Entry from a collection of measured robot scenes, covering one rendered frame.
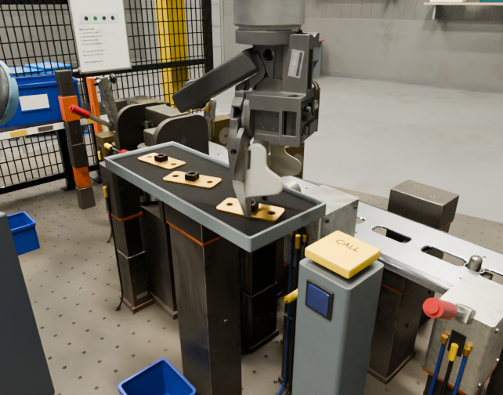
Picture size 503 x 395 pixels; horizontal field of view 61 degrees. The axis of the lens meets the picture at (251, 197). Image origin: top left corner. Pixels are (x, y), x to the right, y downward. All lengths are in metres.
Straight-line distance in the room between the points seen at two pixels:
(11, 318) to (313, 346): 0.53
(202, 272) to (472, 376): 0.39
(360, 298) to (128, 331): 0.71
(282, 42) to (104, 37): 1.49
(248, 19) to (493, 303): 0.45
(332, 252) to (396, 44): 8.49
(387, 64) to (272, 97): 8.54
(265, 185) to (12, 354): 0.58
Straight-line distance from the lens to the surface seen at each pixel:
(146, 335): 1.07
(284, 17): 0.45
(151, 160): 0.74
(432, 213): 0.96
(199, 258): 0.65
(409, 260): 0.79
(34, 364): 0.93
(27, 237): 1.47
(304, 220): 0.54
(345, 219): 0.71
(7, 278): 0.82
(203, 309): 0.70
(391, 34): 8.92
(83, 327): 1.13
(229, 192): 0.60
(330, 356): 0.52
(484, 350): 0.61
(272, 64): 0.47
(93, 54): 1.88
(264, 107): 0.46
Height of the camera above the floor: 1.41
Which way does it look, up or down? 25 degrees down
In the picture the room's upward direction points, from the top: straight up
